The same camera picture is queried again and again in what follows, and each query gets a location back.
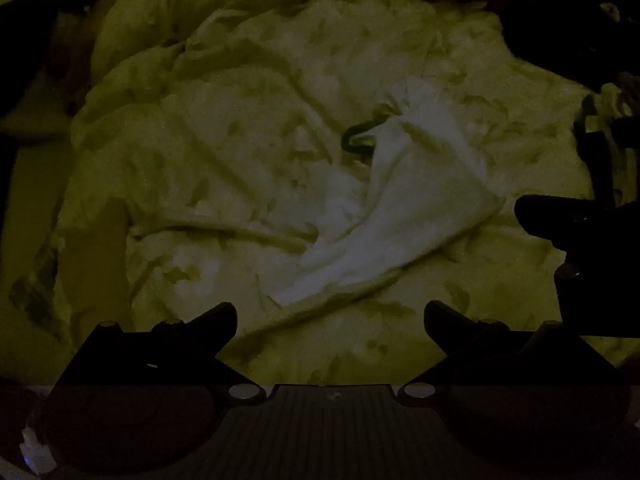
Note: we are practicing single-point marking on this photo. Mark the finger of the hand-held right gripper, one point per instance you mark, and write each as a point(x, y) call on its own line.
point(537, 217)
point(602, 175)

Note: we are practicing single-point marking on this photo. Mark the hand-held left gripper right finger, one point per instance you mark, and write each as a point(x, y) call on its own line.
point(438, 318)

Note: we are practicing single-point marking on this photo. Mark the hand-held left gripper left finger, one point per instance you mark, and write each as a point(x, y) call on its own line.
point(224, 318)

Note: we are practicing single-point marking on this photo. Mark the white small shirt dark neckline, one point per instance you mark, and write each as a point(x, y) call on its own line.
point(400, 200)

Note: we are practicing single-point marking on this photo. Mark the dark flower-print cloth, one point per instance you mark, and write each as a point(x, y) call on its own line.
point(555, 35)

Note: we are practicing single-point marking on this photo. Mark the pale floral blanket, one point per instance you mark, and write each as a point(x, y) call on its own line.
point(200, 135)

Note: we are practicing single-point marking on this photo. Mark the plain yellow bed sheet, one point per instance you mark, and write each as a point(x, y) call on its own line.
point(30, 210)

